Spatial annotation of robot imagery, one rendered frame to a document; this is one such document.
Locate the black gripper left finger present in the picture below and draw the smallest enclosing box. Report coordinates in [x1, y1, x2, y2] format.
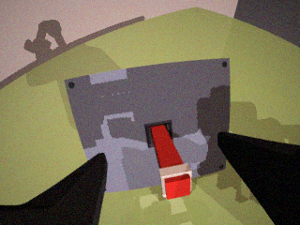
[0, 153, 109, 225]

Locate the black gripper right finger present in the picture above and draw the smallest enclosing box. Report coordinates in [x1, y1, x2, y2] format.
[217, 131, 300, 225]

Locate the red square peg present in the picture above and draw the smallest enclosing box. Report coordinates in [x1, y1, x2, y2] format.
[150, 125, 191, 200]

